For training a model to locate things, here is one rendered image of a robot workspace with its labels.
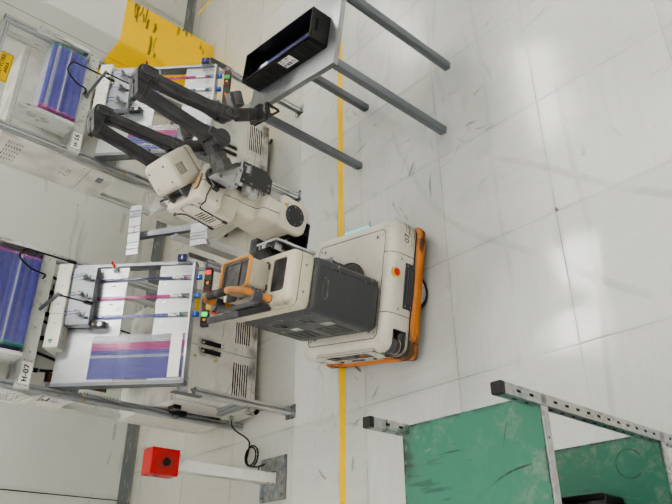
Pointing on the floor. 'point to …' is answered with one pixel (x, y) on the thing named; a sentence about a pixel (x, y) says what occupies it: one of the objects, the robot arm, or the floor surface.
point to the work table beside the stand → (327, 59)
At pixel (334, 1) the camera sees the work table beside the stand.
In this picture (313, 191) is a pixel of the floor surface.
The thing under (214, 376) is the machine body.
